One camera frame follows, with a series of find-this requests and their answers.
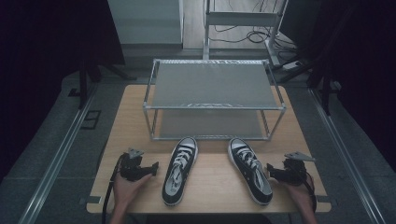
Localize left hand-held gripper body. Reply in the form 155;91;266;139
120;147;153;183

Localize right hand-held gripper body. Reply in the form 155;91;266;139
276;151;316;188

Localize black canvas sneaker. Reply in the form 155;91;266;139
161;136;199;207
227;137;274;206

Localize grey metal shoe rack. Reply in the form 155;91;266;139
142;58;287;142

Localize person's left hand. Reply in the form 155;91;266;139
112;172;154;210

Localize person's right hand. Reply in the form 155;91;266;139
269;176;316;216

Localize black stand legs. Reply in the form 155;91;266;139
276;55;335;117
77;60;138;110

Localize white power strip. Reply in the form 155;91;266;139
281;60;302;72

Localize dark curtain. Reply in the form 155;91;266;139
278;0;396;174
0;0;126;183

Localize white cabinet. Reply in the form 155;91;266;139
106;0;185;49

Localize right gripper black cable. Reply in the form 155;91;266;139
303;170;318;213

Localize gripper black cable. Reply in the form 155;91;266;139
101;153;125;224
303;170;318;213

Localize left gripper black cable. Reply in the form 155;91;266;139
101;153;125;224

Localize metal floor rail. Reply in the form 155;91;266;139
307;88;388;224
17;83;98;224

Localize black floor cables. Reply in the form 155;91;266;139
208;0;301;54

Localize white metal stand frame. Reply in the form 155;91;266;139
202;0;290;68

